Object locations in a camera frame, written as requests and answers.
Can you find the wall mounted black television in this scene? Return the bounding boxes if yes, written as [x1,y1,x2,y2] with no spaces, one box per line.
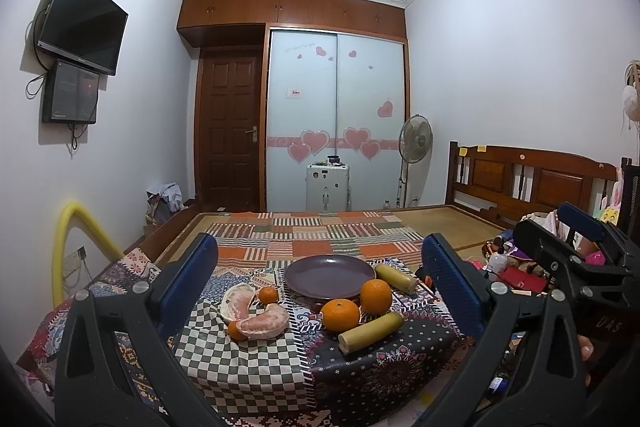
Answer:
[36,0,128,76]

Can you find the clothes pile by door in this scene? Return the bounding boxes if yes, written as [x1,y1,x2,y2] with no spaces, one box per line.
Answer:
[145,182,184,227]

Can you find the patterned patchwork cloth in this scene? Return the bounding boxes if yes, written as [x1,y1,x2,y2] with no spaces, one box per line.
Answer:
[16,246,476,427]

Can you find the standing electric fan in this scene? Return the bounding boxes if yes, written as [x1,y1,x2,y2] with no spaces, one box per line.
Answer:
[396,114,433,208]

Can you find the white appliance box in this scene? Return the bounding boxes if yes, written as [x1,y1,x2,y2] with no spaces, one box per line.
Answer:
[306,162,349,213]

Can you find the frosted sliding wardrobe doors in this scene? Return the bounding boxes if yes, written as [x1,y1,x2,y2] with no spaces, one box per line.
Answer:
[266,29,406,211]

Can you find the large pomelo segment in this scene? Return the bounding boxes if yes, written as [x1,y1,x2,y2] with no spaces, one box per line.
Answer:
[236,303,288,340]

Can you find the person right hand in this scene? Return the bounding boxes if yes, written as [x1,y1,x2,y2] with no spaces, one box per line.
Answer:
[577,335,594,386]

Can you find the dark purple plate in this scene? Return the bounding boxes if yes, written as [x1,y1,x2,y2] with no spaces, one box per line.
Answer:
[284,255,375,301]

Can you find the small pomelo segment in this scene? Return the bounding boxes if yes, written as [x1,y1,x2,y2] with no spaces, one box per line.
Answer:
[219,283,256,324]

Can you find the wooden overhead cabinet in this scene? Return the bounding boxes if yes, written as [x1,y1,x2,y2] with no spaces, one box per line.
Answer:
[177,0,406,48]

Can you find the brown wooden door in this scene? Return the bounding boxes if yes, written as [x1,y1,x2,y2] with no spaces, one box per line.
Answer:
[194,48,262,211]

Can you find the wooden bed headboard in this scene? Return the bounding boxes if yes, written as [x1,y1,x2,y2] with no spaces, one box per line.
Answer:
[445,142,617,228]

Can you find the large orange with stem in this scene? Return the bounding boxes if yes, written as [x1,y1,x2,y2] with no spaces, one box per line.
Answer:
[321,299,360,333]

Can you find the small tangerine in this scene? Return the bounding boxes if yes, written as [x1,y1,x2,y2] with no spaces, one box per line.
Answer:
[257,286,279,306]
[227,321,247,341]

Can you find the large round orange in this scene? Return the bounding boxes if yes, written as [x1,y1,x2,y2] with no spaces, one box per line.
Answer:
[360,279,393,315]

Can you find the small wall monitor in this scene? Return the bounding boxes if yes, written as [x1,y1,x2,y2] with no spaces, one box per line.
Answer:
[41,60,100,124]

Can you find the yellow foam tube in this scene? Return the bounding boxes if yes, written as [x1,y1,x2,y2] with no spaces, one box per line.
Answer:
[51,200,124,308]

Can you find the striped patchwork blanket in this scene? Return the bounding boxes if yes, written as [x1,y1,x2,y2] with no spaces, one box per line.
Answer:
[196,211,423,268]

